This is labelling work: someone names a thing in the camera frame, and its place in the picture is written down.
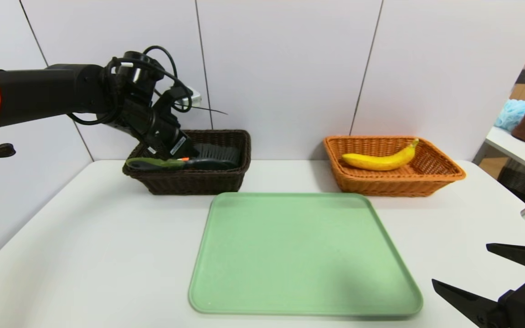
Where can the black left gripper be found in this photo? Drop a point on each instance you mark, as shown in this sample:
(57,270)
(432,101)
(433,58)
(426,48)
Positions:
(177,146)

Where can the yellow banana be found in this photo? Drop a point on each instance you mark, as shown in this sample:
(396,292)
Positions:
(376,161)

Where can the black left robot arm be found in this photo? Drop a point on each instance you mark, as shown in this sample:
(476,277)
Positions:
(39,93)

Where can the dark brown wicker basket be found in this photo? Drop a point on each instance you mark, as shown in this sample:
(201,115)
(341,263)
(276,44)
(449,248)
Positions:
(189,184)

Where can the orange wicker basket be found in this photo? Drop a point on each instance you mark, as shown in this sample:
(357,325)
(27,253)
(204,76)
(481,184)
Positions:
(399,184)

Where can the white side table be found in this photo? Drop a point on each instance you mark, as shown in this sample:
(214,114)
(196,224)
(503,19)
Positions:
(522,152)

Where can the light blue fluffy cloth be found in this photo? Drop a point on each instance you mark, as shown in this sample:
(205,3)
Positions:
(508,114)

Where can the light green plastic tray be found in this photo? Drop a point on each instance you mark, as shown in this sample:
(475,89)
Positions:
(299,264)

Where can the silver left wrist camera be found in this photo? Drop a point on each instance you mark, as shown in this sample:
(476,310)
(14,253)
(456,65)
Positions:
(193,96)

